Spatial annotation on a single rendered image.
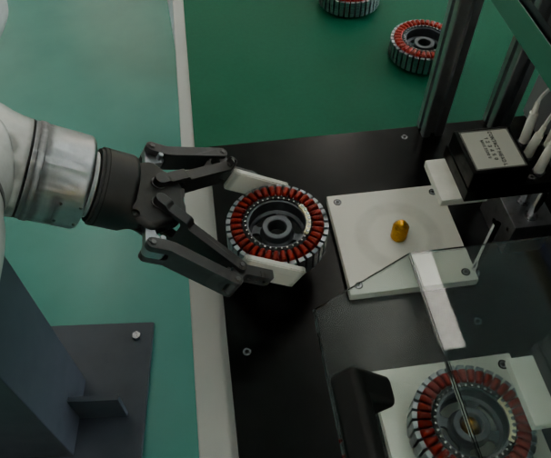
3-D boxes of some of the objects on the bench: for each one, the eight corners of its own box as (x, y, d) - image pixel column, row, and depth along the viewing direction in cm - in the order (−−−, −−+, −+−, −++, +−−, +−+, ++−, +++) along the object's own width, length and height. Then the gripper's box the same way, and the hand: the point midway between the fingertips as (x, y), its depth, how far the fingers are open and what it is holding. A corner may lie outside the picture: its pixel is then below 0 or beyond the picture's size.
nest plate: (350, 301, 67) (351, 295, 66) (325, 202, 76) (326, 195, 75) (475, 285, 68) (478, 280, 67) (436, 190, 77) (438, 184, 76)
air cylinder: (500, 255, 71) (515, 227, 66) (478, 208, 75) (491, 179, 71) (539, 250, 71) (556, 223, 67) (515, 204, 75) (531, 174, 71)
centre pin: (393, 243, 70) (396, 229, 68) (388, 230, 71) (392, 216, 69) (408, 241, 70) (412, 227, 68) (404, 228, 71) (407, 214, 69)
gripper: (85, 126, 64) (261, 176, 74) (68, 313, 50) (288, 343, 60) (105, 75, 59) (291, 136, 69) (94, 265, 45) (328, 306, 55)
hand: (275, 228), depth 64 cm, fingers closed on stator, 11 cm apart
